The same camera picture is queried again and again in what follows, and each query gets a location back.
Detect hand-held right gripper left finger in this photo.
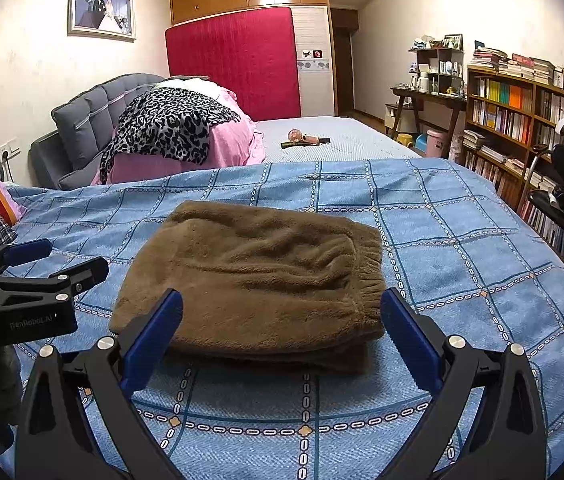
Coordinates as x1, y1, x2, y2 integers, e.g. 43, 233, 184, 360
14, 287, 185, 480

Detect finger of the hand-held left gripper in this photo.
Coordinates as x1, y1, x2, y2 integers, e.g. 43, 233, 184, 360
0, 239, 53, 276
0, 256, 109, 309

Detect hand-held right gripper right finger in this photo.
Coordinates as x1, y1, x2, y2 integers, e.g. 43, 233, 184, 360
381, 287, 550, 480

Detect brown fleece pants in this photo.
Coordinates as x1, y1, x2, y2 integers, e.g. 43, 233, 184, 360
108, 200, 387, 376

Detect blue checked blanket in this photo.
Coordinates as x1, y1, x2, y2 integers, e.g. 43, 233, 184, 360
0, 157, 564, 480

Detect grey padded headboard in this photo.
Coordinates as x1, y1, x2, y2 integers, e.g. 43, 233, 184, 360
30, 74, 167, 191

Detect leopard print cloth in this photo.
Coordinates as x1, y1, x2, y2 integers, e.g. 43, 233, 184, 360
99, 86, 241, 185

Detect pink bin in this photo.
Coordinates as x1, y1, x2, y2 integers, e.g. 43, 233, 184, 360
426, 129, 448, 160

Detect pink quilt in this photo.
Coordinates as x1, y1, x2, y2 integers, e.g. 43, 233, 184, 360
91, 79, 267, 186

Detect light grey bed sheet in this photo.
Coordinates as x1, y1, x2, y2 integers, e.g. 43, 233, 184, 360
254, 116, 423, 163

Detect white pillow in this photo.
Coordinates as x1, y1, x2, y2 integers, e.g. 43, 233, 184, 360
159, 76, 227, 93

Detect white box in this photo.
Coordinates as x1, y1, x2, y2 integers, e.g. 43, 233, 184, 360
384, 104, 415, 136

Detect wooden bookshelf with books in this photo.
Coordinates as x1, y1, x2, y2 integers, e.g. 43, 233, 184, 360
464, 46, 564, 271

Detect wooden desk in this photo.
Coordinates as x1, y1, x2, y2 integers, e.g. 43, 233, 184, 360
391, 86, 467, 148

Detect red mattress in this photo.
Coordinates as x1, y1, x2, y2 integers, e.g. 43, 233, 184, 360
164, 7, 303, 122

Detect dark wooden door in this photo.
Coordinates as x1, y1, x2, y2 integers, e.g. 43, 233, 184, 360
329, 7, 360, 116

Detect small wooden shelf organiser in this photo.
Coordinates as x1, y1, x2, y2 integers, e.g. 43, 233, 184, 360
408, 46, 465, 95

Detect framed wall photo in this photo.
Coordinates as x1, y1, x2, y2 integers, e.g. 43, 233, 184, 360
67, 0, 137, 42

